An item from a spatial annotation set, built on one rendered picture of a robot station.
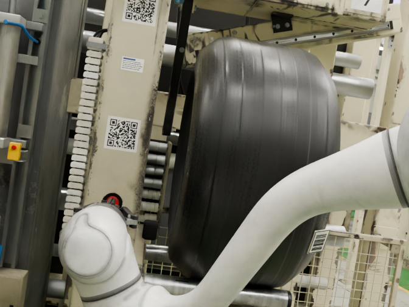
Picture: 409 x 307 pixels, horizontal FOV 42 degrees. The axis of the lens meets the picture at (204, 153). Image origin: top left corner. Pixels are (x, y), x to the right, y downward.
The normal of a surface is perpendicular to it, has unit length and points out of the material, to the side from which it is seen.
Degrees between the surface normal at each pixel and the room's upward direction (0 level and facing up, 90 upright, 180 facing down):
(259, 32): 90
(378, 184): 111
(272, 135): 76
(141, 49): 90
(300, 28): 90
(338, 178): 89
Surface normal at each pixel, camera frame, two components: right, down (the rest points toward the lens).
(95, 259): 0.22, 0.04
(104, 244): 0.38, -0.21
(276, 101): 0.16, -0.43
